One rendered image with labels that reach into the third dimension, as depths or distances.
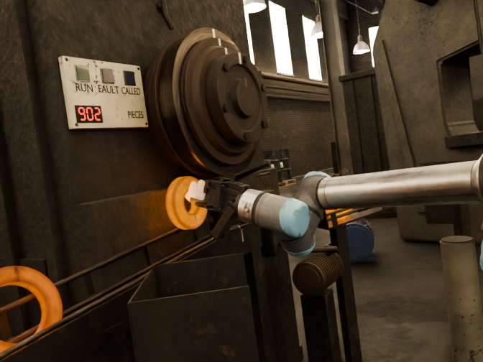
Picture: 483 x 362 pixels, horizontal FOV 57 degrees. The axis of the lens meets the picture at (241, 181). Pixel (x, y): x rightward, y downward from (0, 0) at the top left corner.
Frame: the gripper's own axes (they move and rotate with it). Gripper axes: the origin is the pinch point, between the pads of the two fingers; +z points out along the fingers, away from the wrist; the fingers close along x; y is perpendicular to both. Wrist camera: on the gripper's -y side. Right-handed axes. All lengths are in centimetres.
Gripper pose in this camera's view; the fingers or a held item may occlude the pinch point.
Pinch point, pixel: (187, 196)
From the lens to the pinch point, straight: 129.7
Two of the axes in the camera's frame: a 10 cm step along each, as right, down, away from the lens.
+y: 1.0, -9.7, -2.0
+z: -8.3, -2.0, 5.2
